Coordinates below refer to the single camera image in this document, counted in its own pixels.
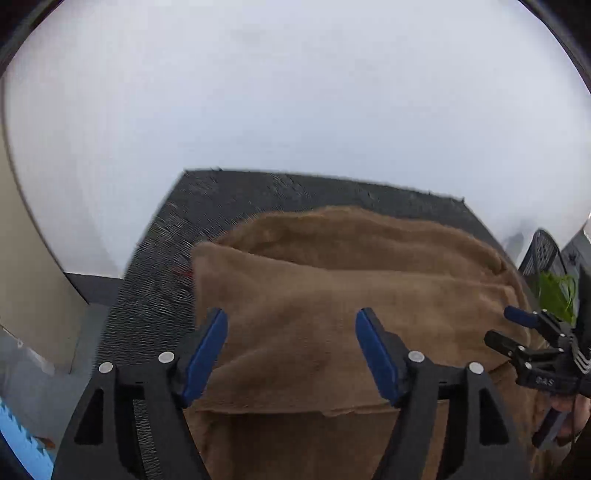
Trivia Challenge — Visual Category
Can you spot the brown fleece garment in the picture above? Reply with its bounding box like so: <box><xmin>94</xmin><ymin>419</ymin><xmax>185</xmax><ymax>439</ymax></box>
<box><xmin>185</xmin><ymin>207</ymin><xmax>547</xmax><ymax>479</ymax></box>

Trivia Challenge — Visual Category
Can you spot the person's right hand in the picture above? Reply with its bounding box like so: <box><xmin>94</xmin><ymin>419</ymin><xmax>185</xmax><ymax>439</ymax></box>
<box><xmin>550</xmin><ymin>395</ymin><xmax>590</xmax><ymax>446</ymax></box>

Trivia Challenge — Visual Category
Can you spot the green bag on chair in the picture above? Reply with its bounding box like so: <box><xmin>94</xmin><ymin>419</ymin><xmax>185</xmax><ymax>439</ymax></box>
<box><xmin>538</xmin><ymin>272</ymin><xmax>577</xmax><ymax>326</ymax></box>

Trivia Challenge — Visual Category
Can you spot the blue foam floor mat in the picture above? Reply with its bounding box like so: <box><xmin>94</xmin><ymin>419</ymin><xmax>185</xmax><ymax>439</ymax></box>
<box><xmin>1</xmin><ymin>400</ymin><xmax>54</xmax><ymax>480</ymax></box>

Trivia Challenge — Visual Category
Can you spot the black mesh chair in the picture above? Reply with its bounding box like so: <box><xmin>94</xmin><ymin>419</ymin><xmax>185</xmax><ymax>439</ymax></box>
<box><xmin>519</xmin><ymin>229</ymin><xmax>568</xmax><ymax>297</ymax></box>

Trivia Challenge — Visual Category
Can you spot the black patterned table mat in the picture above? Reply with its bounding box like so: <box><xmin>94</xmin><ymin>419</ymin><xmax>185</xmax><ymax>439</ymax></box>
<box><xmin>94</xmin><ymin>168</ymin><xmax>523</xmax><ymax>480</ymax></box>

